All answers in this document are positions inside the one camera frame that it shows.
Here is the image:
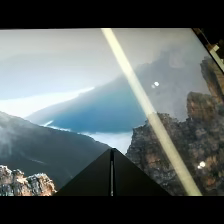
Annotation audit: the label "silver frame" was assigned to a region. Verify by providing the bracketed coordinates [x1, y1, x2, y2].
[192, 28, 224, 74]

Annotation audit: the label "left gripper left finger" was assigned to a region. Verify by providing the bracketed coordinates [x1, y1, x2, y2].
[54, 148, 113, 197]

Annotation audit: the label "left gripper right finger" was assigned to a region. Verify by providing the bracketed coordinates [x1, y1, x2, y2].
[112, 148, 172, 197]

